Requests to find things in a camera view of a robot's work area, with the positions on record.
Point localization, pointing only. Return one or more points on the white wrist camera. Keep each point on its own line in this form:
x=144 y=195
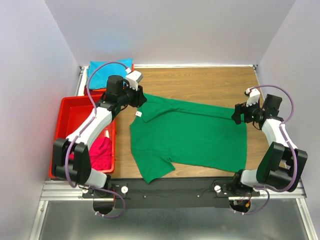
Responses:
x=253 y=95
x=133 y=77

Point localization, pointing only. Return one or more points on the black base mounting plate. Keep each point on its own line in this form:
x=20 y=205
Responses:
x=172 y=192

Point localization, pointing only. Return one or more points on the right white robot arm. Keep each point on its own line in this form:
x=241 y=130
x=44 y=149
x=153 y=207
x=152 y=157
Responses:
x=281 y=168

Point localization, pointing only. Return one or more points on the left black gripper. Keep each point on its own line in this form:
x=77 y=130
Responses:
x=140 y=98

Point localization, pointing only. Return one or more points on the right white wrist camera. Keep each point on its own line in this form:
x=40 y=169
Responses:
x=253 y=95

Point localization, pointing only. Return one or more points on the crumpled magenta t-shirt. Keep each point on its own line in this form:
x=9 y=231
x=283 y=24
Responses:
x=100 y=155

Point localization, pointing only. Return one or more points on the green t-shirt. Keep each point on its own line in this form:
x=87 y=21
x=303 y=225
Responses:
x=168 y=131

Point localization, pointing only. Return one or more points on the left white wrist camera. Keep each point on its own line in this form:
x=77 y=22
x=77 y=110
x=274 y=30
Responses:
x=133 y=77

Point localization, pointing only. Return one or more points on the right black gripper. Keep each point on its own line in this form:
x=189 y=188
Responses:
x=239 y=109

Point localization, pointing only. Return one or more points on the folded orange t-shirt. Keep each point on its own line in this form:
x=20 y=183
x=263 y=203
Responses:
x=100 y=89

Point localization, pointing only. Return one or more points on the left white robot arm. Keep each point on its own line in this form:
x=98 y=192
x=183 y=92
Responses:
x=112 y=101

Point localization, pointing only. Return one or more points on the folded blue t-shirt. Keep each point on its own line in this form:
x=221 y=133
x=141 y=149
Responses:
x=100 y=75

